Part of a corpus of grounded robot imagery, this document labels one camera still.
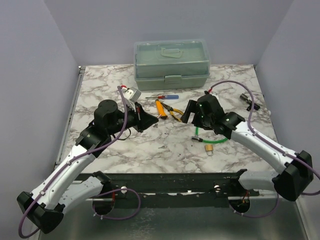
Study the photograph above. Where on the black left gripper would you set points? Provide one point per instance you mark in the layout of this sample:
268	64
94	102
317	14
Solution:
143	120

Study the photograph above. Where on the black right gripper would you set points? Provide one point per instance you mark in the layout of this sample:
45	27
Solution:
193	106

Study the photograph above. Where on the green cable lock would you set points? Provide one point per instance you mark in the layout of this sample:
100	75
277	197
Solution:
196	138

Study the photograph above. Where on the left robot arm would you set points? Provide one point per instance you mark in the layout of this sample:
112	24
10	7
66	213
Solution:
47	204

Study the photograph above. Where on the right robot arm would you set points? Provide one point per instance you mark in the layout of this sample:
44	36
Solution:
291	172

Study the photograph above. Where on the orange utility knife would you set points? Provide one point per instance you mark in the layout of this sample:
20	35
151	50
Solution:
160	110

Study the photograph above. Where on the blue red screwdriver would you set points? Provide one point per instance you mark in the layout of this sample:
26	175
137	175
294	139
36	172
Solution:
169	97

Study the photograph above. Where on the brass padlock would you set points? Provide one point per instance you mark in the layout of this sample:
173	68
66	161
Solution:
209	149

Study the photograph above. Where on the black small tool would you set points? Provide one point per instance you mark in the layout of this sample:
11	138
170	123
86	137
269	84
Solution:
244	98

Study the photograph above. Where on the green plastic toolbox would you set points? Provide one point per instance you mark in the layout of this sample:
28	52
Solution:
171	64

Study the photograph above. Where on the yellow handled pliers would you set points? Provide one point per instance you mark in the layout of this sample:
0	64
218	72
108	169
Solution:
172	111

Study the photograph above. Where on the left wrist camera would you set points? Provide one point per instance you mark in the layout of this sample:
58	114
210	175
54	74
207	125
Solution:
132	94

